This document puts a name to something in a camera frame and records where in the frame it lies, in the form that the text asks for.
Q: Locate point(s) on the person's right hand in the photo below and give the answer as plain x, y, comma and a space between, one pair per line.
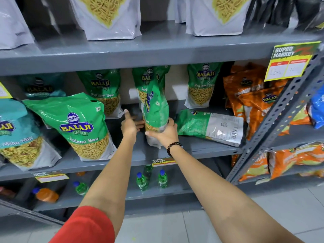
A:
168, 135

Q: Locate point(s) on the person's left hand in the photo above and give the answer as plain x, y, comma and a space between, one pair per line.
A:
128, 127

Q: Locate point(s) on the person's left thumb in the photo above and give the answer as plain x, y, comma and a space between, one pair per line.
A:
126, 113

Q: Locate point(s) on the person's right thumb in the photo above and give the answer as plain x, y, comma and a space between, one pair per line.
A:
153, 134

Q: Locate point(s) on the green snack packet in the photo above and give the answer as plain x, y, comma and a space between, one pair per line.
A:
149, 77
76, 123
210, 126
155, 111
103, 84
203, 83

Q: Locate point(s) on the person's left forearm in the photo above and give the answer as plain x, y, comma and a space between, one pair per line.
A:
112, 179

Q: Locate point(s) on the person's right forearm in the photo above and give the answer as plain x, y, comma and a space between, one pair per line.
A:
217, 199

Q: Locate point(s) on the small shelf price label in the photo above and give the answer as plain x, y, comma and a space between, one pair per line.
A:
164, 161
3, 92
50, 176

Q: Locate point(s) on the green bottle with blue cap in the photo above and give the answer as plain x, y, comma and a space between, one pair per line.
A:
141, 182
81, 188
162, 179

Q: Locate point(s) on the grey metal shelf rack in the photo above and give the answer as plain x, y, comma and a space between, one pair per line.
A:
157, 48

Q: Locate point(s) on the teal snack packet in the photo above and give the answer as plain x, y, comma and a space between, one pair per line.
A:
20, 139
41, 86

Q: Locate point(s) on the white snack packet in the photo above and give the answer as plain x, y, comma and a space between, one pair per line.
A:
106, 17
217, 16
180, 10
11, 25

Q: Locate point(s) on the pile of orange snack packets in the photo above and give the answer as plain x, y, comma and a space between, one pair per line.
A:
286, 161
253, 98

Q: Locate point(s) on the orange bottle with blue cap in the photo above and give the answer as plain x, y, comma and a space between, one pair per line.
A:
46, 195

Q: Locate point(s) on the red shirt sleeve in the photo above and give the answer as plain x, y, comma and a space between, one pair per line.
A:
84, 226

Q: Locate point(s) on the grey slotted metal upright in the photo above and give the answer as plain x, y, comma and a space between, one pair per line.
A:
278, 111

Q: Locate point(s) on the grey slotted metal bar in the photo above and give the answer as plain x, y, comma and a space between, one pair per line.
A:
30, 212

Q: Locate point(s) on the large yellow green price tag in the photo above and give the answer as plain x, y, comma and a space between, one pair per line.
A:
291, 61

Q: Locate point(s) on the blue snack packet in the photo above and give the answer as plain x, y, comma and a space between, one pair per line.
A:
317, 108

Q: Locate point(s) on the row of black packets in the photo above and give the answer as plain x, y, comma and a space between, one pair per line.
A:
278, 10

